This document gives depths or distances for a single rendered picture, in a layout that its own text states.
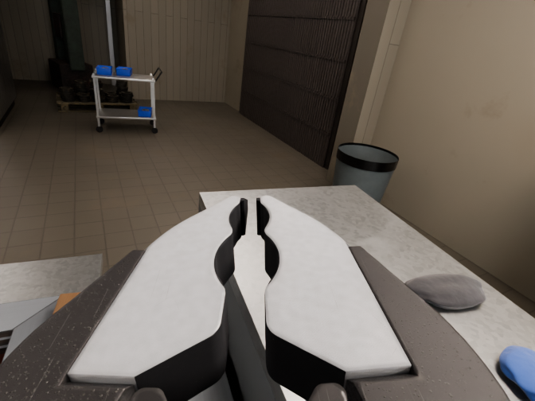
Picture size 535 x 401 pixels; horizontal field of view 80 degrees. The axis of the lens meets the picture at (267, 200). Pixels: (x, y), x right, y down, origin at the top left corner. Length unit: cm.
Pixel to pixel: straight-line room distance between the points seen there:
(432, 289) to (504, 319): 16
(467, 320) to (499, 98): 252
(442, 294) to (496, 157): 243
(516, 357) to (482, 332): 8
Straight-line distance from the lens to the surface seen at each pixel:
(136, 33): 736
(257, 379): 68
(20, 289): 124
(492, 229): 323
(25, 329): 94
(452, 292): 83
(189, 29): 755
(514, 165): 311
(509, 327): 87
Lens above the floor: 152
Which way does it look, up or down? 27 degrees down
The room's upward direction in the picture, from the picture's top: 8 degrees clockwise
